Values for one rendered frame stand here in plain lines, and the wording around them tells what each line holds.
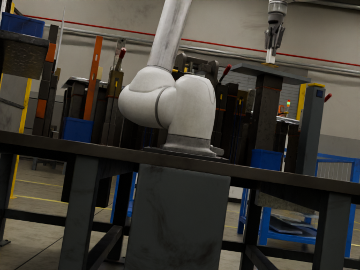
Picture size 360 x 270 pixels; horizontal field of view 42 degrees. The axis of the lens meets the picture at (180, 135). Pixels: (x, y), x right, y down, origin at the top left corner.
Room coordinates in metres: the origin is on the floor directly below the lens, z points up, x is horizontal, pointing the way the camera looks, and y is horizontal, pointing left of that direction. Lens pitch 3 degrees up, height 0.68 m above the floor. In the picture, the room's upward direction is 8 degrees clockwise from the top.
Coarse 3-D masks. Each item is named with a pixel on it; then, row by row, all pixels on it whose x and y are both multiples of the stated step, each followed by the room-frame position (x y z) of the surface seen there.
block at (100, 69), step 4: (100, 68) 2.14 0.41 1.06; (100, 72) 2.14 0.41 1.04; (100, 76) 2.14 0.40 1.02; (96, 80) 2.14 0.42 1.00; (100, 80) 2.14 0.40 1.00; (96, 84) 2.14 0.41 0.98; (96, 88) 2.14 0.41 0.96; (96, 92) 2.14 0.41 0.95; (96, 96) 2.14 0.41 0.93; (96, 100) 2.14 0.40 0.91; (92, 104) 2.14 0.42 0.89; (92, 108) 2.14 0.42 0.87; (92, 112) 2.14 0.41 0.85; (92, 116) 2.14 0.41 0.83; (92, 120) 2.14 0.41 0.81
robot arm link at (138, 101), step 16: (176, 0) 1.76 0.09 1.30; (176, 16) 1.76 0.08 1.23; (160, 32) 1.76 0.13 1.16; (176, 32) 1.76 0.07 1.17; (160, 48) 1.74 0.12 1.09; (176, 48) 1.77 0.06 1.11; (160, 64) 1.73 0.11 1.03; (144, 80) 1.70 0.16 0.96; (160, 80) 1.69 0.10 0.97; (128, 96) 1.72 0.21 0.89; (144, 96) 1.68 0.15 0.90; (128, 112) 1.73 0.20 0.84; (144, 112) 1.68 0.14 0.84; (160, 128) 1.73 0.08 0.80
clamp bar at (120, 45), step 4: (120, 40) 2.13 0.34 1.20; (124, 40) 2.14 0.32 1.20; (116, 44) 2.15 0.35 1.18; (120, 44) 2.13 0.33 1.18; (124, 44) 2.14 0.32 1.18; (116, 48) 2.13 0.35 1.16; (120, 48) 2.14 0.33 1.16; (116, 52) 2.14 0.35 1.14; (116, 56) 2.14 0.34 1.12; (116, 60) 2.14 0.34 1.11; (112, 68) 2.15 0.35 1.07; (120, 68) 2.16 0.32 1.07
